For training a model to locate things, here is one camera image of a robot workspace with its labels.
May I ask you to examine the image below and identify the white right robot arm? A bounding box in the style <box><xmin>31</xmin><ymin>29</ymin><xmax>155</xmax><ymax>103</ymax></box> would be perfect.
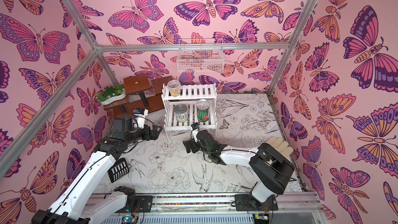
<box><xmin>183</xmin><ymin>130</ymin><xmax>295</xmax><ymax>212</ymax></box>

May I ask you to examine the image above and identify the purple label tin can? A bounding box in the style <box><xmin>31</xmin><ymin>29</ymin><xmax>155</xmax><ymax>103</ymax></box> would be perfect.
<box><xmin>174</xmin><ymin>104</ymin><xmax>188</xmax><ymax>123</ymax></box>

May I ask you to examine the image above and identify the green plant in white pot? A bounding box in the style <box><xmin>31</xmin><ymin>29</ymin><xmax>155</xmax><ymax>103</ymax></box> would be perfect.
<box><xmin>96</xmin><ymin>85</ymin><xmax>126</xmax><ymax>105</ymax></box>

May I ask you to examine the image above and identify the white slatted wooden shelf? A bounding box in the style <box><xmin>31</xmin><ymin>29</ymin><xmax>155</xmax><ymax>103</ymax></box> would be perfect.
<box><xmin>161</xmin><ymin>84</ymin><xmax>217</xmax><ymax>141</ymax></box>

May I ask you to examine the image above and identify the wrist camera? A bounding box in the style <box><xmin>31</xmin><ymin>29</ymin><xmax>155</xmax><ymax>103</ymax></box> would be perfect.
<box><xmin>134</xmin><ymin>108</ymin><xmax>149</xmax><ymax>129</ymax></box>
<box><xmin>191</xmin><ymin>122</ymin><xmax>200</xmax><ymax>143</ymax></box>

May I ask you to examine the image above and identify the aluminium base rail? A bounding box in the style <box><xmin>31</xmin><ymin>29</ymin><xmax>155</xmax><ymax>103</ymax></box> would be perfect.
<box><xmin>62</xmin><ymin>191</ymin><xmax>327</xmax><ymax>224</ymax></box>

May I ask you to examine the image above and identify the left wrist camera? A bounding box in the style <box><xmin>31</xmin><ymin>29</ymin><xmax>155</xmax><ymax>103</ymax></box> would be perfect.
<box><xmin>134</xmin><ymin>108</ymin><xmax>149</xmax><ymax>129</ymax></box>

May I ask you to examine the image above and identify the brown wooden stepped stand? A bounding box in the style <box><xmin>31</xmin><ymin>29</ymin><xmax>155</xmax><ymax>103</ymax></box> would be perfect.
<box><xmin>104</xmin><ymin>74</ymin><xmax>173</xmax><ymax>117</ymax></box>

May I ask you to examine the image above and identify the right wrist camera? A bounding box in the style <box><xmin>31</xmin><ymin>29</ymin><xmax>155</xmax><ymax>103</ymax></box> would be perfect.
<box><xmin>191</xmin><ymin>122</ymin><xmax>200</xmax><ymax>143</ymax></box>

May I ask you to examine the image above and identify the yellow seed jar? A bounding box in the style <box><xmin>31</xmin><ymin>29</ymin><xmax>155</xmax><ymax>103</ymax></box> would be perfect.
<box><xmin>167</xmin><ymin>80</ymin><xmax>181</xmax><ymax>97</ymax></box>

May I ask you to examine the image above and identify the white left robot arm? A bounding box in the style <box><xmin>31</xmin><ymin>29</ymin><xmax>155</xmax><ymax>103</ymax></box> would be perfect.
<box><xmin>31</xmin><ymin>114</ymin><xmax>163</xmax><ymax>224</ymax></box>

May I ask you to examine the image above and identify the green watermelon can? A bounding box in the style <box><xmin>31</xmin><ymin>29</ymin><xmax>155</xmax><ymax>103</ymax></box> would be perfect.
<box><xmin>196</xmin><ymin>99</ymin><xmax>210</xmax><ymax>122</ymax></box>

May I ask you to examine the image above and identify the white wire basket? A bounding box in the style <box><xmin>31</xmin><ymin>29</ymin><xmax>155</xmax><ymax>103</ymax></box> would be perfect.
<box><xmin>175</xmin><ymin>38</ymin><xmax>225</xmax><ymax>73</ymax></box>

